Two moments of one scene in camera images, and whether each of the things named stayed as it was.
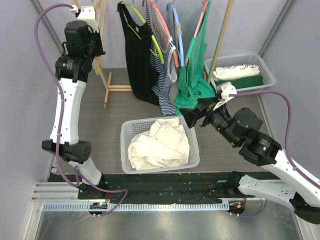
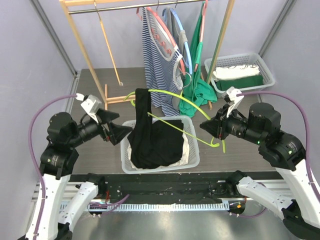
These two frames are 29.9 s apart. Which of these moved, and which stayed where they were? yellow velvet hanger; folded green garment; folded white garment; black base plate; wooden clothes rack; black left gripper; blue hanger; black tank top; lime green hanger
Moved: lime green hanger; black tank top; wooden clothes rack; black left gripper; yellow velvet hanger; blue hanger
Stayed: folded white garment; black base plate; folded green garment
